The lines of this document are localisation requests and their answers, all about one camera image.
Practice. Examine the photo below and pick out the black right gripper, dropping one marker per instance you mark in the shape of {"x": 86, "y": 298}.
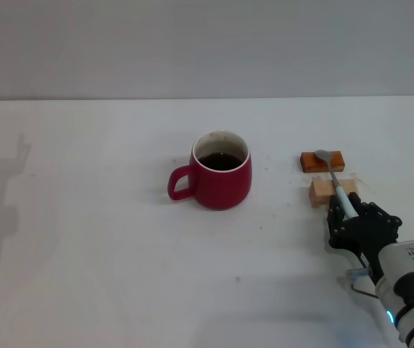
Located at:
{"x": 368, "y": 239}

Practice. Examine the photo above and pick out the red ceramic mug with coffee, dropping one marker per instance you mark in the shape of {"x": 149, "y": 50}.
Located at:
{"x": 224, "y": 185}

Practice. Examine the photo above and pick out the light wooden arch block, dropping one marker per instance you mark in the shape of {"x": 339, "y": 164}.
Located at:
{"x": 320, "y": 192}

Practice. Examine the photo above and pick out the orange-brown wooden block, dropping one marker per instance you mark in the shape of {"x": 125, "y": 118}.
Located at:
{"x": 311, "y": 163}

